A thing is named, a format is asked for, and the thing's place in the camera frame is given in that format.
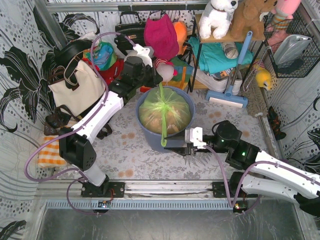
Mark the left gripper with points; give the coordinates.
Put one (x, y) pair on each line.
(152, 75)

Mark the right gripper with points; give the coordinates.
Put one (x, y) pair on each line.
(190, 146)

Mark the blue trash bin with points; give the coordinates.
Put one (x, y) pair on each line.
(160, 140)

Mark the green trash bag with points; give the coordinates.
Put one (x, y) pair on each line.
(163, 112)

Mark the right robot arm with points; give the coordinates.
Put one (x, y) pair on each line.
(248, 169)

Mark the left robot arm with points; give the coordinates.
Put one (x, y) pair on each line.
(75, 143)

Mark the magenta cloth bag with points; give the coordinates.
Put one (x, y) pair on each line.
(161, 36)

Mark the cream canvas tote bag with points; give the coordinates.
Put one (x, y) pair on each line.
(88, 90)

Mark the pink plush doll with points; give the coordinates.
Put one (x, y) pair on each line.
(165, 69)

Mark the crumpled brown paper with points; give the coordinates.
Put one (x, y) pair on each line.
(175, 119)

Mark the black leather handbag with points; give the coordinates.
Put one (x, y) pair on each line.
(134, 31)

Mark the orange plush toy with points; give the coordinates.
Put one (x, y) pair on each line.
(181, 33)

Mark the teal cloth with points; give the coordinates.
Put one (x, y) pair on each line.
(212, 58)

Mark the grey patterned sneaker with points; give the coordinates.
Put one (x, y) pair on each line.
(230, 50)

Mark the white plush dog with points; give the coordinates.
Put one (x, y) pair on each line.
(216, 18)

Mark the black hat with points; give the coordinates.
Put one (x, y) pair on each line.
(64, 56)

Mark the yellow plush duck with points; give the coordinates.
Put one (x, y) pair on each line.
(262, 76)

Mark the brown teddy bear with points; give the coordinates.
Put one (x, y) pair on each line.
(249, 14)

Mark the orange checkered towel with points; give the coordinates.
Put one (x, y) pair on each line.
(49, 156)

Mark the silver foil pouch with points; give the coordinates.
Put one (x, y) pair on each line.
(291, 48)

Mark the pink plush in basket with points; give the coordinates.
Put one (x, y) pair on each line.
(282, 17)

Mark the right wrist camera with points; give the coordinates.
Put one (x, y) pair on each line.
(195, 136)

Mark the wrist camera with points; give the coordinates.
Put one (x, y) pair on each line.
(195, 136)
(145, 53)

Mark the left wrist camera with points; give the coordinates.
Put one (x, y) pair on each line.
(145, 53)

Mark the brown patterned strap bag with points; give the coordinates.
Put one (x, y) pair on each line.
(61, 117)

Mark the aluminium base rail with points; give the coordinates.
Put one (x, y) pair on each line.
(135, 194)

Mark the black wire basket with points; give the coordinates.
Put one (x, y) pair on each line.
(310, 57)

